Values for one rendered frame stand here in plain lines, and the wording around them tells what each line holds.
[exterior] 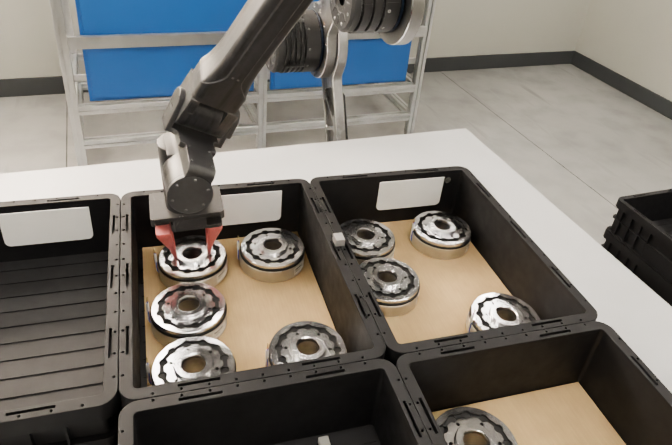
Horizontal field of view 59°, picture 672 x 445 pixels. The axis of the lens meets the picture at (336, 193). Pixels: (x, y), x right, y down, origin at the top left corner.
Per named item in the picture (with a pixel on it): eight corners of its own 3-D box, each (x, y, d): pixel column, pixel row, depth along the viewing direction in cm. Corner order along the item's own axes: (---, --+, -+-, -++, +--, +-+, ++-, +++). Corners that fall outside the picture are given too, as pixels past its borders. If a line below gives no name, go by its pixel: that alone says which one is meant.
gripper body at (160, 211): (225, 221, 85) (222, 178, 81) (151, 231, 83) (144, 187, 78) (219, 195, 90) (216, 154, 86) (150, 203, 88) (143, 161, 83)
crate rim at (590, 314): (306, 189, 102) (307, 177, 101) (462, 176, 110) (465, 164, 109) (388, 369, 70) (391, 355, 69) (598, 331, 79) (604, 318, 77)
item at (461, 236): (405, 214, 107) (406, 211, 107) (457, 211, 109) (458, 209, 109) (423, 249, 99) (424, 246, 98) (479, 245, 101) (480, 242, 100)
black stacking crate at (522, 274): (304, 234, 107) (308, 180, 101) (452, 218, 115) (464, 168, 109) (379, 419, 75) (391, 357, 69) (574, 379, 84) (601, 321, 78)
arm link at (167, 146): (196, 120, 82) (153, 125, 80) (204, 146, 77) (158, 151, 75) (200, 163, 86) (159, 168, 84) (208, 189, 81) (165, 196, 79)
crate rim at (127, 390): (122, 204, 93) (120, 192, 92) (306, 189, 102) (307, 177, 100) (120, 417, 62) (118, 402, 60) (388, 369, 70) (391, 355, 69)
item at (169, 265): (158, 242, 94) (157, 239, 94) (221, 234, 97) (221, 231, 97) (159, 284, 86) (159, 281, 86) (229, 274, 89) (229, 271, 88)
